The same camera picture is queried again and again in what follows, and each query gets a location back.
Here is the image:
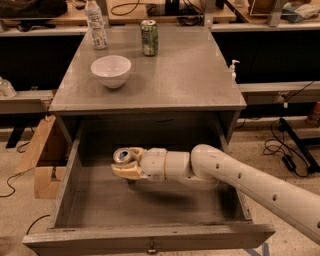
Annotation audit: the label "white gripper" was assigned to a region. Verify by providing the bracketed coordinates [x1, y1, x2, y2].
[111, 147, 167, 182]

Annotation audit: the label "silver redbull can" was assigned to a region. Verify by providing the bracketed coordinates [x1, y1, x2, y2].
[112, 147, 135, 184]

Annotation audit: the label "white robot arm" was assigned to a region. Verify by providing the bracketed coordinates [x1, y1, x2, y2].
[111, 144, 320, 244]

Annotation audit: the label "open grey top drawer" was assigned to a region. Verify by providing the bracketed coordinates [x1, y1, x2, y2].
[23, 118, 275, 256]

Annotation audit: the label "brass drawer knob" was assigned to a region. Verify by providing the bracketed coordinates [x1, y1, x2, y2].
[146, 241, 158, 255]

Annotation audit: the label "green soda can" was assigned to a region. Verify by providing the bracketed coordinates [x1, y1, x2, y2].
[140, 20, 158, 56]

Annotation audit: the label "grey wooden cabinet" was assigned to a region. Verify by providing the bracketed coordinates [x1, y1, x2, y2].
[50, 24, 246, 139]

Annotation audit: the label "wooden block stand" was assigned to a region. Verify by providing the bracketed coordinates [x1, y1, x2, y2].
[15, 116, 68, 199]

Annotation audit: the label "white ceramic bowl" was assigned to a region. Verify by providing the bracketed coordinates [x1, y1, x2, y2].
[91, 55, 131, 89]

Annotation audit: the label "white pump dispenser bottle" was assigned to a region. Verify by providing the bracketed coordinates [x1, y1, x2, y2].
[229, 59, 240, 81]

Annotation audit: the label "clear plastic container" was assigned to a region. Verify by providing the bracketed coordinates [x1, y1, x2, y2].
[0, 77, 17, 99]

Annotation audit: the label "clear plastic water bottle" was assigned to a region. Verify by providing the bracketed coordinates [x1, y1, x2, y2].
[85, 0, 107, 49]

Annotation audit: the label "orange bottle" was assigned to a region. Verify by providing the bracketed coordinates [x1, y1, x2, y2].
[306, 102, 320, 125]

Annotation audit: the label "black bag on bench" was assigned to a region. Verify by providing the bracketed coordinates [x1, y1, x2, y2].
[0, 0, 68, 19]

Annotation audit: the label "black cable on floor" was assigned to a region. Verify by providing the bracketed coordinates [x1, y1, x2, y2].
[0, 141, 34, 199]

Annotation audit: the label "black coiled cables on bench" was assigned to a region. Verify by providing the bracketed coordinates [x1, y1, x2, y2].
[175, 0, 205, 28]

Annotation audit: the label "black power adapter cable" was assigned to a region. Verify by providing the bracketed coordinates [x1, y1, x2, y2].
[262, 118, 311, 179]

